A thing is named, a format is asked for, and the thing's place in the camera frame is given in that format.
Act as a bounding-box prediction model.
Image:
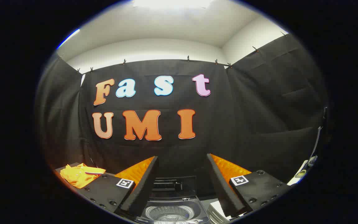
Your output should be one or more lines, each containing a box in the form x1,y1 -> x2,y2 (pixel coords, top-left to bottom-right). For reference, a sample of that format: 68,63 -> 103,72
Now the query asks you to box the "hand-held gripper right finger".
206,153 -> 292,218

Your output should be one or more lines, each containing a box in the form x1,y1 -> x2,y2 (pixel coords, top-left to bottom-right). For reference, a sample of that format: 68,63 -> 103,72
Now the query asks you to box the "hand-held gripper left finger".
75,156 -> 160,218

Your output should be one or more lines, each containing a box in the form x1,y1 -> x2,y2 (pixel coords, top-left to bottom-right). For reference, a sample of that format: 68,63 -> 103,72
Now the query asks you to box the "dark glass washing machine lid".
149,176 -> 197,200

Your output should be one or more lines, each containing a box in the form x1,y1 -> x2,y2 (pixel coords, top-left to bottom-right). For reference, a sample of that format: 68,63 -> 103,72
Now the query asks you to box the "grey washing machine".
135,197 -> 211,224

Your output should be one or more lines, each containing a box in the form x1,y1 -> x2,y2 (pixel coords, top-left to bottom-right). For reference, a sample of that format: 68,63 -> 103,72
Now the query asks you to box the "orange polo shirt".
60,163 -> 106,189

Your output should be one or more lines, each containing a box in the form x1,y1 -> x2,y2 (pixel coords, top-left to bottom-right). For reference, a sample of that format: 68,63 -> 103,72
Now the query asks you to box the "white ribbed object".
207,200 -> 233,223

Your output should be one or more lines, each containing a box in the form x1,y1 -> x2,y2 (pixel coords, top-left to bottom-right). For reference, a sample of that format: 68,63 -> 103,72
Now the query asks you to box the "black backdrop cloth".
34,33 -> 328,199

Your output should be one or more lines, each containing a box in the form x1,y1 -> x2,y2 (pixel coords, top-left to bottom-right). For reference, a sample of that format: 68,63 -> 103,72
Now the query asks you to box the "white flat panel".
287,160 -> 309,186

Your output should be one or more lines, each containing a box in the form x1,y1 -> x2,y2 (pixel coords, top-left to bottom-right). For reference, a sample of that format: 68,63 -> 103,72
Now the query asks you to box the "grey cabinet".
55,162 -> 117,189

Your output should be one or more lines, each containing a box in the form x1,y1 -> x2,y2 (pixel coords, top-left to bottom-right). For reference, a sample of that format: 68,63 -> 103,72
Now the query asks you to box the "grey strap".
308,107 -> 328,167

